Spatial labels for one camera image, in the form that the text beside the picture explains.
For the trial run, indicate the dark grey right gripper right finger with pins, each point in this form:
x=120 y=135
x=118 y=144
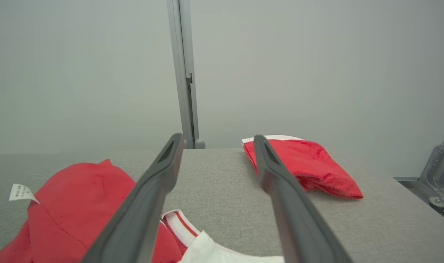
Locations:
x=295 y=219

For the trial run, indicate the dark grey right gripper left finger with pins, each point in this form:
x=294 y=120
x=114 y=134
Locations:
x=141 y=212

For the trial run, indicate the red shorts with white stripe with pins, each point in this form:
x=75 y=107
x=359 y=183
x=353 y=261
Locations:
x=317 y=164

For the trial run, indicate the red basketball jersey white sleeves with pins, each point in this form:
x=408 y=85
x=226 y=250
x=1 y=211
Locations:
x=72 y=204

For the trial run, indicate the grey cylindrical post bumper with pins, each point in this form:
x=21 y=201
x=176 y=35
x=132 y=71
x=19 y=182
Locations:
x=200 y=144
x=185 y=143

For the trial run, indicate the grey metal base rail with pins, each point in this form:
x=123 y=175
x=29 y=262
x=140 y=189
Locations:
x=415 y=186

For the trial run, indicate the grey metal frame bracket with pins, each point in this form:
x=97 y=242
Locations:
x=443 y=164

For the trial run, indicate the grey metal partition post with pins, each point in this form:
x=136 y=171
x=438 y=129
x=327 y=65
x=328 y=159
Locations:
x=181 y=54

